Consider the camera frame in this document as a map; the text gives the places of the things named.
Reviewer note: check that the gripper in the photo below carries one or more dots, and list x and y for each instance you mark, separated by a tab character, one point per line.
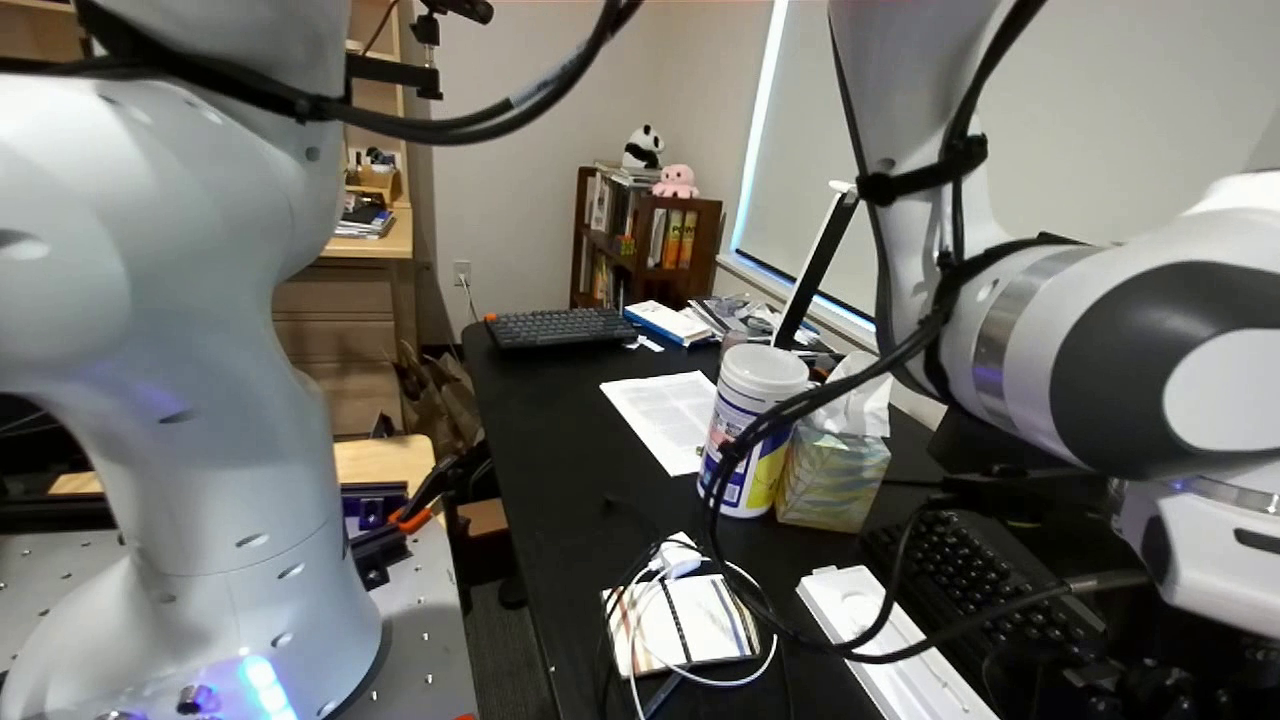
1225	670

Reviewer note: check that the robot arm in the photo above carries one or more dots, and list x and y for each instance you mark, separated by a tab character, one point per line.
200	400

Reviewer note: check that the white eyeglass case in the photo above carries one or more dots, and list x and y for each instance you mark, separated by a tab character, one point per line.
900	670

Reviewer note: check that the black keyboard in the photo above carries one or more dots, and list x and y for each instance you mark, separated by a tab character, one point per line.
975	580

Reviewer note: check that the patterned tissue box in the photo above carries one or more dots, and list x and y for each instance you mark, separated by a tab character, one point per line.
832	480

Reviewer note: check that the white wipes canister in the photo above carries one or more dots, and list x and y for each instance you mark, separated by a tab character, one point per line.
745	440

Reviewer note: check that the thin black monitor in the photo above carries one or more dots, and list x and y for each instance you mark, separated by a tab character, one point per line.
812	270

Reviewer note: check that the heap of papers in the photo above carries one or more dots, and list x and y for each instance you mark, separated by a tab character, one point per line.
745	318

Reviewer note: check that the printed paper sheet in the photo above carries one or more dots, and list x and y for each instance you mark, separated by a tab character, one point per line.
665	415

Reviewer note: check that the blue and white book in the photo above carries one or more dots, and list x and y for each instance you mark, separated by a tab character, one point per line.
665	322

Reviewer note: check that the dark wooden bookshelf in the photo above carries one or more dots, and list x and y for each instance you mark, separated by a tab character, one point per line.
690	275

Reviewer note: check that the window with white blind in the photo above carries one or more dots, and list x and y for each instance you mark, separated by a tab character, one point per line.
800	130

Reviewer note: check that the pink octopus plush toy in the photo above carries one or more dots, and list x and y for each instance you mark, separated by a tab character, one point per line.
676	181

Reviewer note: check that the dark keyboard with orange key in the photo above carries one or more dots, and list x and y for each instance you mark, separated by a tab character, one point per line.
560	327

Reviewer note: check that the panda plush toy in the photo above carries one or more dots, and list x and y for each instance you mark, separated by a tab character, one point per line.
642	148

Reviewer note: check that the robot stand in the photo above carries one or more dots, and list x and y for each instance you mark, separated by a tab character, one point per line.
425	650

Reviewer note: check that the orange and black clamp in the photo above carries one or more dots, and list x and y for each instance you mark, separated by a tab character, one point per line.
405	522

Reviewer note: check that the brown paper bag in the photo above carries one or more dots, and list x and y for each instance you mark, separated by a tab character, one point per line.
435	400

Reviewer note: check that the wooden stool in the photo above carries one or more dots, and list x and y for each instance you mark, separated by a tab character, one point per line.
385	462

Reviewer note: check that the stack of books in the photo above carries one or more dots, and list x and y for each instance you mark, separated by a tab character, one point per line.
362	218

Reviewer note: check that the wall socket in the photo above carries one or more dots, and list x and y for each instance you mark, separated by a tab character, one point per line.
461	273

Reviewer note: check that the camera on mount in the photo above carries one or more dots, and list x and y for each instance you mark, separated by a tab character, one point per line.
420	70

